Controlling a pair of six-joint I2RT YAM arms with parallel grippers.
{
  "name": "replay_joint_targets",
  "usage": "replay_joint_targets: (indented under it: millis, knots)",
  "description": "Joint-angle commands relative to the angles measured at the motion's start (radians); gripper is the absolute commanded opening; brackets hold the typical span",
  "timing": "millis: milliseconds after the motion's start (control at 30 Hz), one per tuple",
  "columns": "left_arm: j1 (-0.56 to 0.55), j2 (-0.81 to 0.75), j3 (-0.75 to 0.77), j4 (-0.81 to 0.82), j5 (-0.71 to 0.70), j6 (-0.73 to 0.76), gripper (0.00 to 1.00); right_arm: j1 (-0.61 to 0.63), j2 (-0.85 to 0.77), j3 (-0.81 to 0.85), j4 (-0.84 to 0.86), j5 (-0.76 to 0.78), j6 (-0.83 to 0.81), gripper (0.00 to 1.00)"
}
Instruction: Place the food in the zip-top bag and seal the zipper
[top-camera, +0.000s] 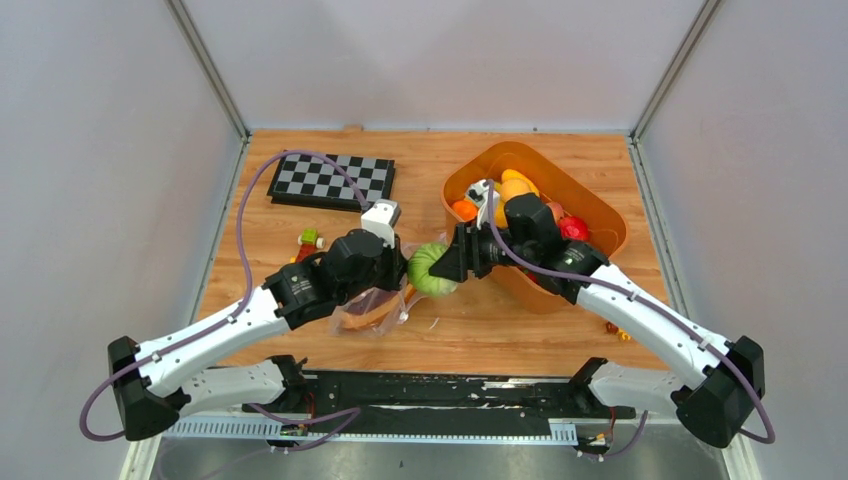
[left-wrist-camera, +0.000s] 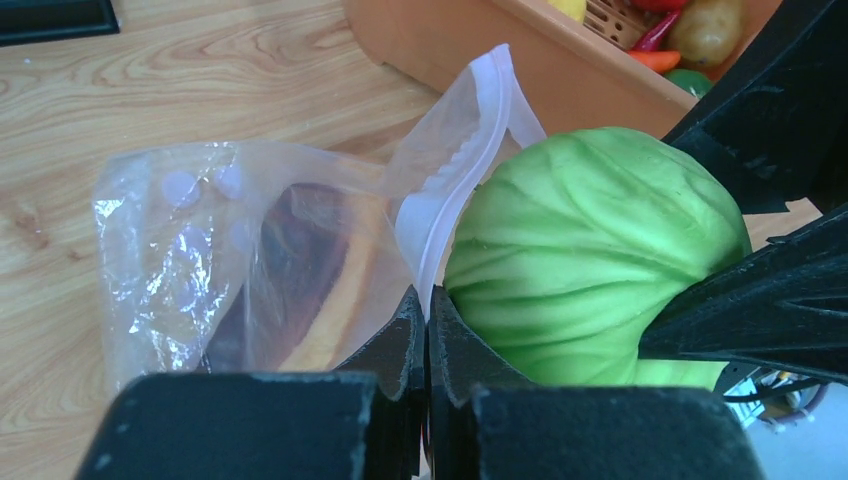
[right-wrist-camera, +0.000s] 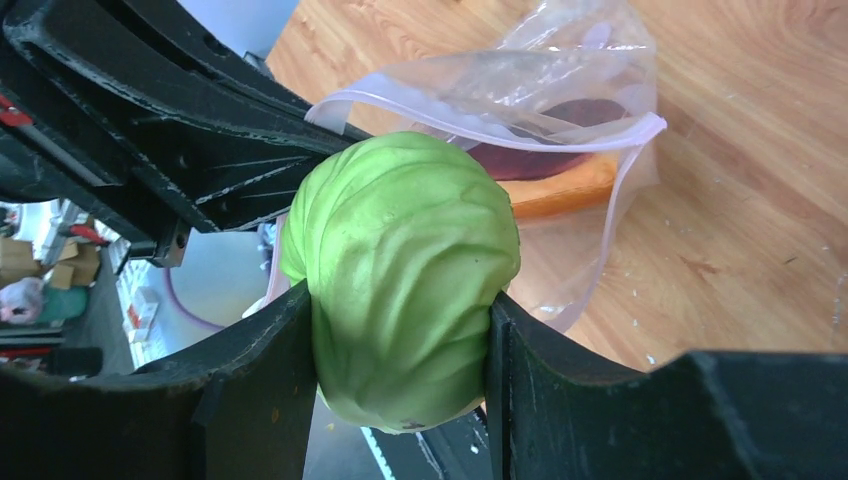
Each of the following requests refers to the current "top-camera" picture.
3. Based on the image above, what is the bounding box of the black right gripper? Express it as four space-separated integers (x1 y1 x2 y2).
431 215 536 283

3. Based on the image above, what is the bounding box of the clear zip top bag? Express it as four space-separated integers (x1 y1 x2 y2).
329 241 457 335

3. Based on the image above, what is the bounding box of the orange plastic basket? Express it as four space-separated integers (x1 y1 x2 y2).
440 141 629 314

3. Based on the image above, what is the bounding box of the orange toy sausage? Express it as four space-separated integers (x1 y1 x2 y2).
331 285 419 335

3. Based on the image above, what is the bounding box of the green toy cabbage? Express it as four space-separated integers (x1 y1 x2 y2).
407 242 460 299

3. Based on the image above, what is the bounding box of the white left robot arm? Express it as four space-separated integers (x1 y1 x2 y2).
106 229 407 441

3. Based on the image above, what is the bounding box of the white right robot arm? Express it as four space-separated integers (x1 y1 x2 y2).
427 194 775 448

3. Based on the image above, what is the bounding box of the red toy apple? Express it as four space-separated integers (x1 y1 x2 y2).
557 216 591 242

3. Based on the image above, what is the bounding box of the red green brick car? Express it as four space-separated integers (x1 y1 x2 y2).
290 228 326 263

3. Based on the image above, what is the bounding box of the orange toy fruit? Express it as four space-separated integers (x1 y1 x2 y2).
451 199 479 222

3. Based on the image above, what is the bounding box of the black white checkerboard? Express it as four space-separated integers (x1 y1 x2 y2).
267 154 396 212

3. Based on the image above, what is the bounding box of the yellow brick toy car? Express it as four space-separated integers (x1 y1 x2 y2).
605 322 632 342

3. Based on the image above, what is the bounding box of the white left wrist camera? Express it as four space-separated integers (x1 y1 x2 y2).
360 199 401 249

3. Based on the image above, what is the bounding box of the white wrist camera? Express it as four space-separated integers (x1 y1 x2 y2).
360 199 401 249
465 180 500 210

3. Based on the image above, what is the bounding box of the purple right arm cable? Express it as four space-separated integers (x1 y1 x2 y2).
485 180 776 445

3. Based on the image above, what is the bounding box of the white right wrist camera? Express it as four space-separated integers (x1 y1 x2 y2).
465 180 500 210

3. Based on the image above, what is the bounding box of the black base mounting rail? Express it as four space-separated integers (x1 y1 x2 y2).
263 370 636 437

